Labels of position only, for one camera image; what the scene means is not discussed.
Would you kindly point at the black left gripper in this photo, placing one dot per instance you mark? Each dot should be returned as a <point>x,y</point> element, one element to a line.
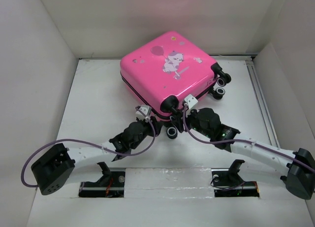
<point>148,124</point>

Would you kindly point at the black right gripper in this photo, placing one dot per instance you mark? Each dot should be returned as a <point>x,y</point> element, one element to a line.
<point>191,112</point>

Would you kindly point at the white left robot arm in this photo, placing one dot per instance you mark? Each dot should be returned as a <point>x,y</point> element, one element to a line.
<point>56,167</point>

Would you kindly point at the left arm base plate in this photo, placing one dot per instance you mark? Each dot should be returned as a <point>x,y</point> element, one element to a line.
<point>110,185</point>

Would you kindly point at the pink suitcase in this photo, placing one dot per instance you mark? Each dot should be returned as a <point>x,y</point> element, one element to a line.
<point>164,71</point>

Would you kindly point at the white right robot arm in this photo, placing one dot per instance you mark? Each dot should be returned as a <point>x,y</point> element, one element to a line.
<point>296,168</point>

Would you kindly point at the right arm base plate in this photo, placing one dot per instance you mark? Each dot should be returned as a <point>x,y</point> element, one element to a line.
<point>228,183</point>

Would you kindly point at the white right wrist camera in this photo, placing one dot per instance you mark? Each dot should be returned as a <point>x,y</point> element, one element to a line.
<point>190,101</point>

